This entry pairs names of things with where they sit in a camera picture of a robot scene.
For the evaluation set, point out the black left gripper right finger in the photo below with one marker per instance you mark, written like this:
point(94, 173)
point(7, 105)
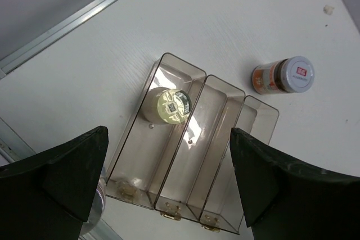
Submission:
point(286, 198)

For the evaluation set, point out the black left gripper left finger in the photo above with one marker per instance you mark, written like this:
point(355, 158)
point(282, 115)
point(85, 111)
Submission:
point(49, 195)

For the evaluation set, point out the silver lid white shaker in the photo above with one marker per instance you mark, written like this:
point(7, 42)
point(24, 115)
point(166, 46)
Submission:
point(98, 205)

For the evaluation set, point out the clear brown organizer tray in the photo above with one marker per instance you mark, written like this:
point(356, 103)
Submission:
point(185, 171)

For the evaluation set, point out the orange label jar white lid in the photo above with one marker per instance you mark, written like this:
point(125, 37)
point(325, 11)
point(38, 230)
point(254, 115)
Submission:
point(291, 75)

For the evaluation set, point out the yellow cap spice bottle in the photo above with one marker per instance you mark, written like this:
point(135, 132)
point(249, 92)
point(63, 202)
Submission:
point(166, 106)

